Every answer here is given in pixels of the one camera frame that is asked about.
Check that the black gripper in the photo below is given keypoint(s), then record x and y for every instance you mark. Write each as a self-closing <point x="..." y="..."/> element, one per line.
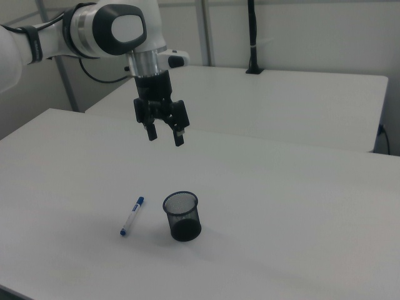
<point x="153" y="87"/>

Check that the white marker with blue cap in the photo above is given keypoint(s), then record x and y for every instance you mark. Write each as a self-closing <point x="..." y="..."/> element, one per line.
<point x="132" y="216"/>

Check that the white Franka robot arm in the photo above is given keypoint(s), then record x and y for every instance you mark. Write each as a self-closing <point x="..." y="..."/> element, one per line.
<point x="93" y="28"/>

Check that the black mesh pen cup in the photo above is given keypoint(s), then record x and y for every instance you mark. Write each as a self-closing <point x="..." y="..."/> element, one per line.
<point x="184" y="223"/>

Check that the white background table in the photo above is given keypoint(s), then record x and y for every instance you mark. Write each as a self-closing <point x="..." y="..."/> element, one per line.
<point x="281" y="103"/>

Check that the black camera pole with clamp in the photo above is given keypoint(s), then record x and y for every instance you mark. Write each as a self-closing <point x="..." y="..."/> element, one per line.
<point x="252" y="31"/>

